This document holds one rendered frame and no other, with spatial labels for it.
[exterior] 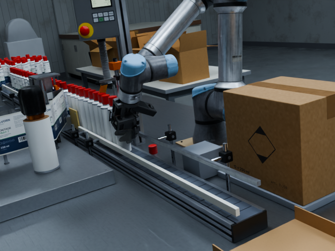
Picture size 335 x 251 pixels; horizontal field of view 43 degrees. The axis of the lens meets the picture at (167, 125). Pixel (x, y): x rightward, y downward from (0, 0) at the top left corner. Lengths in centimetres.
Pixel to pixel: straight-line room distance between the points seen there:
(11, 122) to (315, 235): 115
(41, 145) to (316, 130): 89
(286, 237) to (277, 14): 1011
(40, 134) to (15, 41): 793
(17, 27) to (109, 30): 771
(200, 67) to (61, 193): 216
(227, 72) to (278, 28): 954
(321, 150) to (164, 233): 45
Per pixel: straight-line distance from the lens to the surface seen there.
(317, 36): 1023
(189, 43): 327
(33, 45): 940
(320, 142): 115
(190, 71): 330
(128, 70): 131
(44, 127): 150
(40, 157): 152
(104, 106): 163
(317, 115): 112
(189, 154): 126
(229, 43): 152
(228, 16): 152
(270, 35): 1129
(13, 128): 171
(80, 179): 142
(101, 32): 173
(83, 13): 175
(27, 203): 139
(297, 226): 111
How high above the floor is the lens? 139
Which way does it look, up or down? 16 degrees down
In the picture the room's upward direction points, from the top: 7 degrees counter-clockwise
